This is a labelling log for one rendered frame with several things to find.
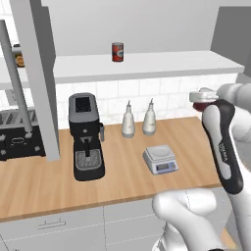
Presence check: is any grey drawer handle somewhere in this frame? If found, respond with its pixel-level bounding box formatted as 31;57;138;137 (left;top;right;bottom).
36;220;67;230

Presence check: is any grey drawer front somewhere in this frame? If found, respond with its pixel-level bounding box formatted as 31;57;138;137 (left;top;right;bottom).
0;207;106;243

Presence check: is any grey base cabinet front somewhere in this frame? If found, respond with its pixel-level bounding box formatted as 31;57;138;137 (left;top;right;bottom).
103;198;166;251

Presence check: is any white digital scale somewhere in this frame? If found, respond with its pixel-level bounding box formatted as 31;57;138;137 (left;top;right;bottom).
142;144;180;176

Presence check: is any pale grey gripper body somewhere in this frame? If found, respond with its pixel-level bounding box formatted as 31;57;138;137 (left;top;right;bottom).
188;87;220;103

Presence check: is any black coffee machine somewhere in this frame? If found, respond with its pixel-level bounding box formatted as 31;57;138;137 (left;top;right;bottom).
67;92;107;182

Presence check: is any white wall cabinet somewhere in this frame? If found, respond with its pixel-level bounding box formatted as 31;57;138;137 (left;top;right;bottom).
40;0;246;85

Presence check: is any black toaster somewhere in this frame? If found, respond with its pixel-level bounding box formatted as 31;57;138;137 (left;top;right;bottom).
0;109;46;162

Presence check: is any dark orange jar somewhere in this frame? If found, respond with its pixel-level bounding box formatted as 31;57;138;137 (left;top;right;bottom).
12;43;25;69

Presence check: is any red food can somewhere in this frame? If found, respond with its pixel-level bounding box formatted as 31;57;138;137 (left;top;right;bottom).
111;41;125;63

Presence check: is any white oil bottle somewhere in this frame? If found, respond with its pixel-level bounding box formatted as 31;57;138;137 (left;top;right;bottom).
121;100;136;138
142;98;158;137

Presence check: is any dark red round jar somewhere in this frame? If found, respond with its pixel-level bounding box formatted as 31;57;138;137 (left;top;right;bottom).
192;101;211;113

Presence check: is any grey cabinet door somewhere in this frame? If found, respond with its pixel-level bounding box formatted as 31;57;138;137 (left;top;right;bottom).
0;19;34;139
9;0;62;162
210;6;251;75

